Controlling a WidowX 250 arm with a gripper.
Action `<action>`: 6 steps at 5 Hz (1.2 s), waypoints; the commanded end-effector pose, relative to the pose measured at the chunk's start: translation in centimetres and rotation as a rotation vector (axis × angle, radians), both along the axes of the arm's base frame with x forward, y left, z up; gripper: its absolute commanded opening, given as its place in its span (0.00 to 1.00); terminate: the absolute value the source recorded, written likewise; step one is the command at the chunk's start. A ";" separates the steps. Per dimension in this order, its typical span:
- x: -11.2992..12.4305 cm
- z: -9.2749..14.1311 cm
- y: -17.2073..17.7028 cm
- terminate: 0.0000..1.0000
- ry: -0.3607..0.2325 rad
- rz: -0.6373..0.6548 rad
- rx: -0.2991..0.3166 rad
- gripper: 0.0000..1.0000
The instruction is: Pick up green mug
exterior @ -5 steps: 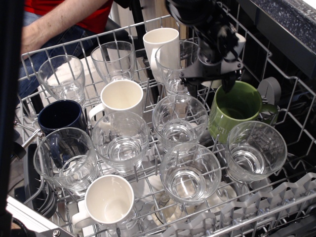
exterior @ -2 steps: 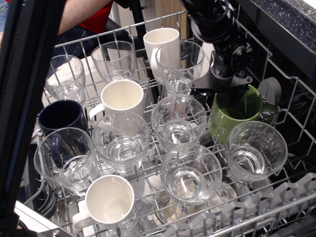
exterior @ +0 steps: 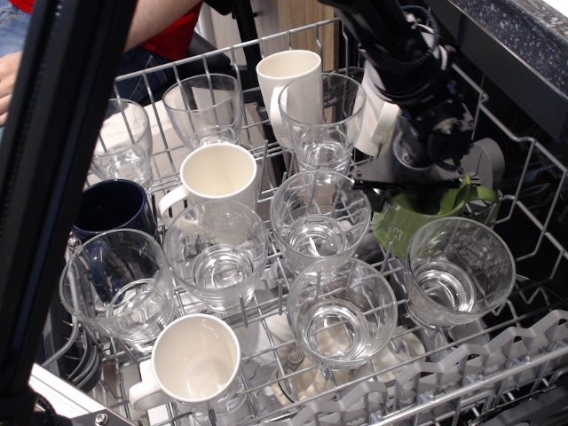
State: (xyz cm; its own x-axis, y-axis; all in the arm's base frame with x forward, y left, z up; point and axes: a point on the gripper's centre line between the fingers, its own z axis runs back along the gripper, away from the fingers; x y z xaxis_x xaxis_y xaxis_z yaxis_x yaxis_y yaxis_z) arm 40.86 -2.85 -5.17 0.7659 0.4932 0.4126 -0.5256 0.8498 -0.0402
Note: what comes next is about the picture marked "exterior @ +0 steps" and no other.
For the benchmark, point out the person's bare hand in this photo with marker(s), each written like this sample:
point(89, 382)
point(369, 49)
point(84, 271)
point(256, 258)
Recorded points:
point(9, 68)

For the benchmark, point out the white mug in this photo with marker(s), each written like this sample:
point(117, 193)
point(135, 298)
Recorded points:
point(379, 119)
point(274, 72)

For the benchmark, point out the clear glass back middle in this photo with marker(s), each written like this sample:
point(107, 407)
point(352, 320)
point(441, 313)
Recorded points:
point(205, 109)

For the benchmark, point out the clear glass back centre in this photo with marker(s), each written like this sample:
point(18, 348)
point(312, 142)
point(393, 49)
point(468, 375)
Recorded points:
point(322, 114)

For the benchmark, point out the green ceramic mug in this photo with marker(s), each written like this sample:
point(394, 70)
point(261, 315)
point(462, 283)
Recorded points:
point(394, 226)

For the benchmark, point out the white mug back centre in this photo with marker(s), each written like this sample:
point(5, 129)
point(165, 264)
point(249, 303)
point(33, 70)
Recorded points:
point(274, 72)

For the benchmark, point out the person's bare forearm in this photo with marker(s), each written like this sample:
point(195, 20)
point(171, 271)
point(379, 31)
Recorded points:
point(165, 27)

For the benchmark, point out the dark blue mug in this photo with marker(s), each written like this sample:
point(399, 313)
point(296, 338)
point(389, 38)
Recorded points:
point(114, 204)

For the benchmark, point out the clear glass right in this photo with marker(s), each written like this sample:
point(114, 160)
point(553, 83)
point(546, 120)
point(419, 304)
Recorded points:
point(457, 270)

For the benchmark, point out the clear glass back left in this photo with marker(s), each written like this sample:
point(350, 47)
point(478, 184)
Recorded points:
point(125, 144)

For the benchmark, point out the white mug back right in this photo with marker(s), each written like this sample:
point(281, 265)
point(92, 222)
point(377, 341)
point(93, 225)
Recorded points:
point(379, 119)

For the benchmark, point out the grey plastic rack clip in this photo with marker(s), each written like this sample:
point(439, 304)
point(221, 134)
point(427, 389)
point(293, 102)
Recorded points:
point(485, 165)

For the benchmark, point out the clear glass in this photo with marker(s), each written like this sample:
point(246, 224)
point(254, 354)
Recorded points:
point(205, 109)
point(322, 114)
point(118, 285)
point(341, 312)
point(217, 250)
point(317, 214)
point(125, 144)
point(457, 270)

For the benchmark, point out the cream mug front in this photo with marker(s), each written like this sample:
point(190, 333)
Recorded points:
point(195, 361)

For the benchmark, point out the clear glass front left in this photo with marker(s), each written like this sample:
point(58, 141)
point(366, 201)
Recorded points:
point(118, 285)

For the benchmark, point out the clear glass centre left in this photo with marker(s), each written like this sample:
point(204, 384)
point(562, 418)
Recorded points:
point(217, 250)

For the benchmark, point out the clear glass front centre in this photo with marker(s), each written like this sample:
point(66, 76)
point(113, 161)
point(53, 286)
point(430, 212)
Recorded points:
point(341, 312)

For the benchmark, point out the cream mug centre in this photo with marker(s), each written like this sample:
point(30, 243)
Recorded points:
point(220, 171)

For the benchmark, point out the grey plastic tine row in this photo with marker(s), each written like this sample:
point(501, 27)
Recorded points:
point(427, 391)

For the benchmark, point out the grey wire dishwasher rack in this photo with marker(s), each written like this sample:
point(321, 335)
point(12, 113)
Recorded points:
point(496, 84)

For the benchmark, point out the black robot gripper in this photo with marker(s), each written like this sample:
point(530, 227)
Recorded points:
point(430, 139)

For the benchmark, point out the cream mug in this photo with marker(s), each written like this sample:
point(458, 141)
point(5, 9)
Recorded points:
point(195, 361)
point(220, 171)

